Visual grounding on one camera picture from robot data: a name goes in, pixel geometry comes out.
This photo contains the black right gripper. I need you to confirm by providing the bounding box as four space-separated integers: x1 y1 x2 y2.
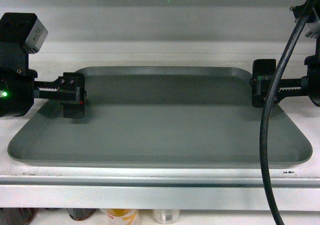
250 55 320 108

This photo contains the yellow juice bottle front centre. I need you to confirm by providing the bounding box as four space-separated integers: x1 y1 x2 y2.
100 208 141 225

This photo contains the black thick cable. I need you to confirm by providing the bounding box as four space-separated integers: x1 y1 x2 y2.
259 0 320 225

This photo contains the yellow juice bottle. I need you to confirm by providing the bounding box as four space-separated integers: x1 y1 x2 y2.
152 209 181 225
100 208 141 225

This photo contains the grey-green serving tray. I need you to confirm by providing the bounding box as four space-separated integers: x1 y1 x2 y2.
7 65 314 169

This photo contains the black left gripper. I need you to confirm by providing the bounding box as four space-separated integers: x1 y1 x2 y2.
0 12 85 119

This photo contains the yellow juice bottle front right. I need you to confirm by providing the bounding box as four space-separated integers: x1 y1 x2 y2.
152 209 181 225

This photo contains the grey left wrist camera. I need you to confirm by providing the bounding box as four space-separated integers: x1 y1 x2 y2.
23 18 49 54

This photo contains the dark tea bottle blue label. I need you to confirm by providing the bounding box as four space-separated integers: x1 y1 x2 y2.
67 208 96 221

